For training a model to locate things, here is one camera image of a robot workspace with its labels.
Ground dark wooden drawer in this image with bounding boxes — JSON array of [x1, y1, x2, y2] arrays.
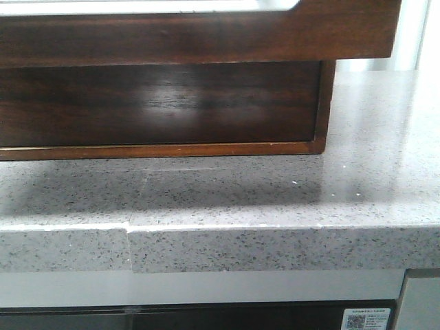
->
[[1, 1, 401, 68], [0, 60, 324, 149]]

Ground dark wooden drawer cabinet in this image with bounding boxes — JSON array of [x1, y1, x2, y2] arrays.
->
[[0, 58, 338, 162]]

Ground black appliance under counter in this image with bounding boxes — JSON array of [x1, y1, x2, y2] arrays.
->
[[1, 300, 397, 329]]

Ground white QR code label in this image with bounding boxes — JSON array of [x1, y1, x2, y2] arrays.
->
[[341, 308, 391, 330]]

